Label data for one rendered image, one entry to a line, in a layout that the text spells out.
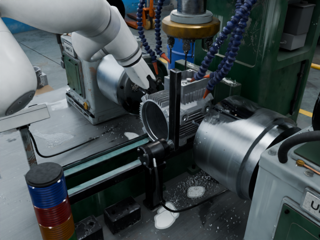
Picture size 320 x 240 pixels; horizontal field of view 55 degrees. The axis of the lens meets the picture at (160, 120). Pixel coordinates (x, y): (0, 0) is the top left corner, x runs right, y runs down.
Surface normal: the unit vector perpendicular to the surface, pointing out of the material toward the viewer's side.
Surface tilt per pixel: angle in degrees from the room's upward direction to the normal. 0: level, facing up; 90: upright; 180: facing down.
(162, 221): 0
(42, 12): 103
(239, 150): 58
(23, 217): 0
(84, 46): 96
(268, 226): 90
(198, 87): 90
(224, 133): 51
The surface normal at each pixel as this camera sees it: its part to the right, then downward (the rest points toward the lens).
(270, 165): -0.80, 0.30
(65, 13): 0.58, 0.58
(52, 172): 0.00, -0.86
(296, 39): 0.59, 0.40
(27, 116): 0.53, -0.04
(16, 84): 0.75, 0.14
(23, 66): 0.84, -0.33
